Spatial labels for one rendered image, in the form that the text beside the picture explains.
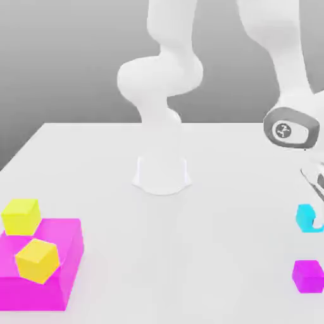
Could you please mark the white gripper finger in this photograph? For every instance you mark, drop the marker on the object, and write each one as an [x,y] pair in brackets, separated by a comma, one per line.
[319,219]

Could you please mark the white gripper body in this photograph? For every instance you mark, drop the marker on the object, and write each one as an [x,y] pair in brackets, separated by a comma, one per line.
[319,182]

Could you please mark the small cyan cube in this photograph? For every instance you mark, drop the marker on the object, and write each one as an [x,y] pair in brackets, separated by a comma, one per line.
[303,217]

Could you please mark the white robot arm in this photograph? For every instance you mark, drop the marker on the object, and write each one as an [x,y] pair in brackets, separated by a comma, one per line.
[162,76]

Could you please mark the small magenta cube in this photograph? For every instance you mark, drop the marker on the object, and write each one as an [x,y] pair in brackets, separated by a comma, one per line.
[308,277]

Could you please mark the small golden yellow cube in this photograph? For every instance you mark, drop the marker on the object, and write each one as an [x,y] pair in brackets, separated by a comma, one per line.
[36,262]

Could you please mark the small lime yellow cube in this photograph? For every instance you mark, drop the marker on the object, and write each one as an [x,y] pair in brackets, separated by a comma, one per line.
[20,219]

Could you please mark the large magenta box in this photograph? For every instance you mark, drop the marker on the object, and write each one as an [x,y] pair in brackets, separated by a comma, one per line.
[33,295]

